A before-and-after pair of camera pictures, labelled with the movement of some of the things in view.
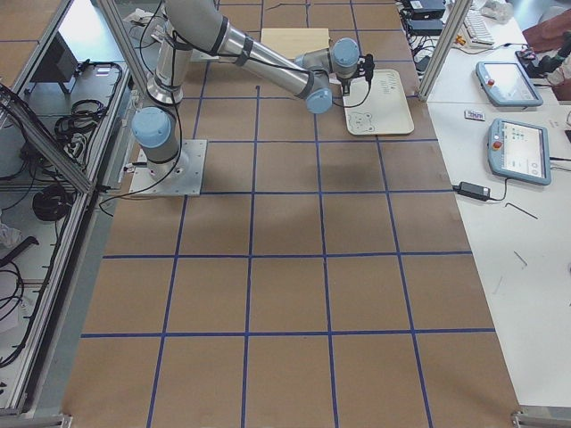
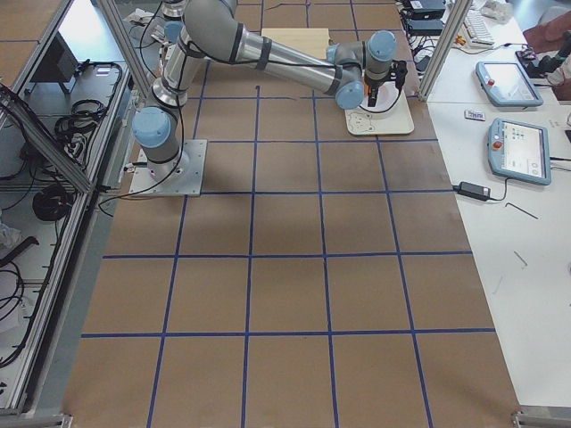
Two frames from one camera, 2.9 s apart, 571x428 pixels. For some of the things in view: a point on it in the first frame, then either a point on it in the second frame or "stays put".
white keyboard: [477, 28] stays put
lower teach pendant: [519, 151] stays put
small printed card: [475, 115] stays put
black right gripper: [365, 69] -> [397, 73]
